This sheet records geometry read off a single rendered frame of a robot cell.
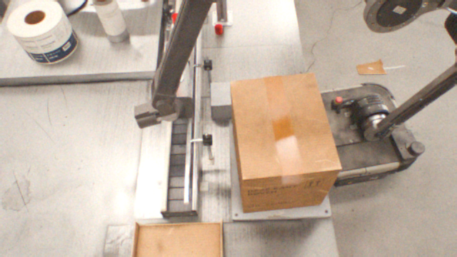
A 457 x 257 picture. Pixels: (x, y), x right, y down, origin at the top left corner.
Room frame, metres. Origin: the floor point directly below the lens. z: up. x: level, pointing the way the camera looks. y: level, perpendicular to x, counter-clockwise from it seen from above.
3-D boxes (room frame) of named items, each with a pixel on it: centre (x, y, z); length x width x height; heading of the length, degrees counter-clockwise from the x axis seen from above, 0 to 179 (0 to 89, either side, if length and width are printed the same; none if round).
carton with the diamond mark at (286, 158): (0.47, -0.14, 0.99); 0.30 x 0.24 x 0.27; 2
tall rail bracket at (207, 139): (0.52, 0.09, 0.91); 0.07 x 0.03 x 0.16; 88
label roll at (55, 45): (1.06, 0.68, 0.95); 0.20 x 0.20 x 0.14
